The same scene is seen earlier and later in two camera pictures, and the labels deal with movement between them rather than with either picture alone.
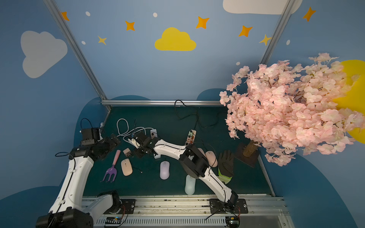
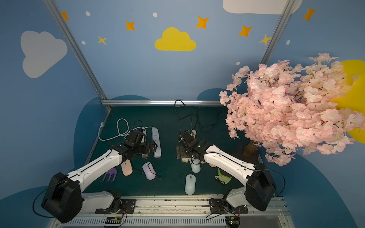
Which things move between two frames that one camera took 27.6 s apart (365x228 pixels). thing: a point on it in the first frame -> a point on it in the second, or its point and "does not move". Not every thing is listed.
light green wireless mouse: (190, 185) does not move
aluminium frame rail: (162, 103) does not move
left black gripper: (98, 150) -> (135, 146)
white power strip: (154, 134) does not move
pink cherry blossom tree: (285, 109) does not move
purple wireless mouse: (164, 168) -> (149, 170)
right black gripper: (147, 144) -> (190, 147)
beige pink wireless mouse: (126, 167) does not move
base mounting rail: (265, 212) does not move
